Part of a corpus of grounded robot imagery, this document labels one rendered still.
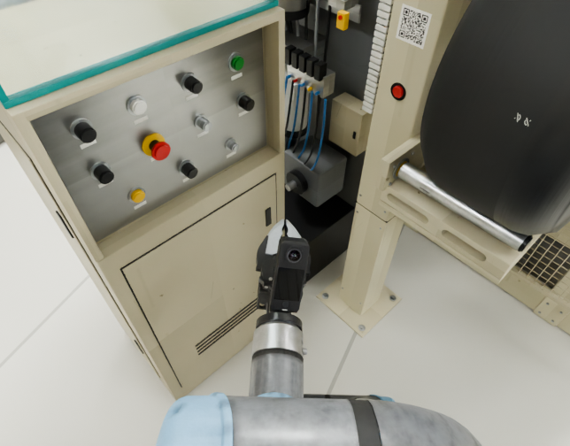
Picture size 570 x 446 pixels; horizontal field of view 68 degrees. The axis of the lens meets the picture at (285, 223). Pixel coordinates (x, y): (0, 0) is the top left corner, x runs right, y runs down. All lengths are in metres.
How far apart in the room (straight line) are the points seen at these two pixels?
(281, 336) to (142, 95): 0.53
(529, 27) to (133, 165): 0.74
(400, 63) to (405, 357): 1.17
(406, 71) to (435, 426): 0.89
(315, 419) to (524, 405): 1.67
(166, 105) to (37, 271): 1.52
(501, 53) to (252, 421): 0.63
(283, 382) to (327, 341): 1.23
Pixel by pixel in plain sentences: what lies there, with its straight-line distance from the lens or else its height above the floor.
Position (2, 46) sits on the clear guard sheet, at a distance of 0.74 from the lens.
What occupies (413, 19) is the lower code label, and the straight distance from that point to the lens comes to 1.05.
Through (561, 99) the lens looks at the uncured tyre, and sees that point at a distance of 0.73.
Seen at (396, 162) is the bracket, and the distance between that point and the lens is 1.10.
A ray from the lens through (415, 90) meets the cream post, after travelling 1.10.
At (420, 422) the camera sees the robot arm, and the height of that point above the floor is 1.35.
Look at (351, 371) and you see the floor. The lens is 1.77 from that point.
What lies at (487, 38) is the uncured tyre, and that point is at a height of 1.33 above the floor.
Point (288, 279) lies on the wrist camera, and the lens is 0.63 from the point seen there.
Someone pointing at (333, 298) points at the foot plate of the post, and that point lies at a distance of 1.90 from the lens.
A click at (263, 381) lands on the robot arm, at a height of 1.08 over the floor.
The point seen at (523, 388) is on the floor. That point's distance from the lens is 1.96.
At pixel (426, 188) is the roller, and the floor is 0.91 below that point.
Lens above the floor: 1.63
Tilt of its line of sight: 49 degrees down
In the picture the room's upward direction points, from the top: straight up
